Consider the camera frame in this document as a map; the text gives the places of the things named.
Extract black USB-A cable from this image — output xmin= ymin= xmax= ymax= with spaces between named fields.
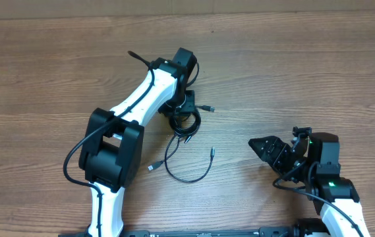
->
xmin=147 ymin=104 xmax=216 ymax=172

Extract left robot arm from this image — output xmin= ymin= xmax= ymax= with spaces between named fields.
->
xmin=78 ymin=48 xmax=197 ymax=236

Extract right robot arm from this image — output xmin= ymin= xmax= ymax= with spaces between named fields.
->
xmin=248 ymin=127 xmax=370 ymax=237

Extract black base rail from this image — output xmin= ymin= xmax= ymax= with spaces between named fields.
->
xmin=58 ymin=226 xmax=306 ymax=237

